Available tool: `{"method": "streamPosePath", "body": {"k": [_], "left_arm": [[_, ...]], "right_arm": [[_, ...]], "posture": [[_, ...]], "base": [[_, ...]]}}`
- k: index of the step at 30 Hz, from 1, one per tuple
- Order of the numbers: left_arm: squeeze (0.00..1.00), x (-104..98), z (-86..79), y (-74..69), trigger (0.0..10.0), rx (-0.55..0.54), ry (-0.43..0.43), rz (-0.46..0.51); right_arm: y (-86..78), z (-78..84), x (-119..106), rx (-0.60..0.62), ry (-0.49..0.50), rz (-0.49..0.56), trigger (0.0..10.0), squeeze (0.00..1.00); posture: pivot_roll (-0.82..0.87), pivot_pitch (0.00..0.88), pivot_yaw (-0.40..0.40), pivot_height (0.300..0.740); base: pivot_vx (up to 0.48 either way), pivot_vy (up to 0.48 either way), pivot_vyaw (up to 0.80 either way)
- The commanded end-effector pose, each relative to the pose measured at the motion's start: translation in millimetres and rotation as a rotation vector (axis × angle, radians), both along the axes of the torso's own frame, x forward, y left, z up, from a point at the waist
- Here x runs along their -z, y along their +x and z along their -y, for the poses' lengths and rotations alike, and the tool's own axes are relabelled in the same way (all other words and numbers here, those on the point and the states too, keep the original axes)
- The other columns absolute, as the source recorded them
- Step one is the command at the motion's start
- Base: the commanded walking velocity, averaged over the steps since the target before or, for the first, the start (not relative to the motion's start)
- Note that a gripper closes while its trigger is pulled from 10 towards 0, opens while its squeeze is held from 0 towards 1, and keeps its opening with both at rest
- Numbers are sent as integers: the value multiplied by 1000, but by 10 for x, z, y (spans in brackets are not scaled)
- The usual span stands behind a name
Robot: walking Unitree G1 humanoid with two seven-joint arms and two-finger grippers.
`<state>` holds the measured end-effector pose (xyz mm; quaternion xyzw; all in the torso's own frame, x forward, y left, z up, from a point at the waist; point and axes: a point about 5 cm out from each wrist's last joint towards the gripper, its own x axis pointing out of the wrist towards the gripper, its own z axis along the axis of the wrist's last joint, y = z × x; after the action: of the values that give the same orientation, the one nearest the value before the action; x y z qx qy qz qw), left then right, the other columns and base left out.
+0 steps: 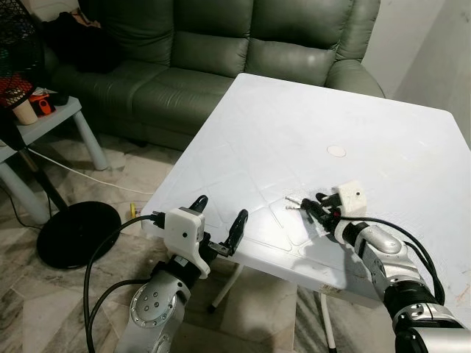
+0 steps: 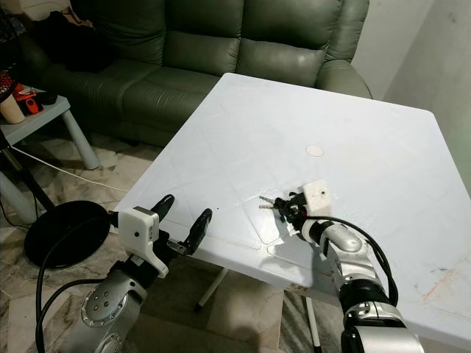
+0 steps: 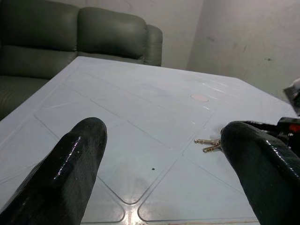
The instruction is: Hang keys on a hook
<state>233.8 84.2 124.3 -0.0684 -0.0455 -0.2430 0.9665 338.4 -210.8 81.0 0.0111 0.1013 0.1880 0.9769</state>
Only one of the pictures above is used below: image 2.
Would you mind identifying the silver key bunch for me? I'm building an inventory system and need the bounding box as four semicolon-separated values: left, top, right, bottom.
258;193;282;212

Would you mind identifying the white plastic table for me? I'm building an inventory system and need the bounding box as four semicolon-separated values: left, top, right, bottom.
114;72;471;353

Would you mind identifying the black round fan base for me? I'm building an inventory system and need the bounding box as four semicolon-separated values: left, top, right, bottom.
24;200;113;268

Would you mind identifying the black fan pole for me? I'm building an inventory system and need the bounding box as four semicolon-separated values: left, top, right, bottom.
0;143;56;214

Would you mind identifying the grey side table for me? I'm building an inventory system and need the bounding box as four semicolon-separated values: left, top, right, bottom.
0;94;100;225

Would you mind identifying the green leather sofa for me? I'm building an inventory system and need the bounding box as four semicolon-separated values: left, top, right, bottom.
11;0;374;148

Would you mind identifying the orange and black tool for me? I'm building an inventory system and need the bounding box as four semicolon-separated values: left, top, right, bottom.
17;87;45;115

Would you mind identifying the beige cup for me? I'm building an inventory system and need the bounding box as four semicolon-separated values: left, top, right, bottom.
1;94;26;124

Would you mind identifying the black clothing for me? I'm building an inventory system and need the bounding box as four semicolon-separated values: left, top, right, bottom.
29;11;111;72

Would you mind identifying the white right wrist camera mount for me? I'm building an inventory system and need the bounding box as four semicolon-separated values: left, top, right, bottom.
302;179;333;218

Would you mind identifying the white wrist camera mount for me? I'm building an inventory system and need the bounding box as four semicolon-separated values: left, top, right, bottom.
302;179;333;218
120;207;170;279

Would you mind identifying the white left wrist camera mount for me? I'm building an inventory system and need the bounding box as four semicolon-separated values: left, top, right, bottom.
120;207;170;279

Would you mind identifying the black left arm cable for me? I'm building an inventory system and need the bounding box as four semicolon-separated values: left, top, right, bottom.
37;210;126;353

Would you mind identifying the white floor cable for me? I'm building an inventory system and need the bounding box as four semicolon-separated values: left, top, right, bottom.
11;146;130;193

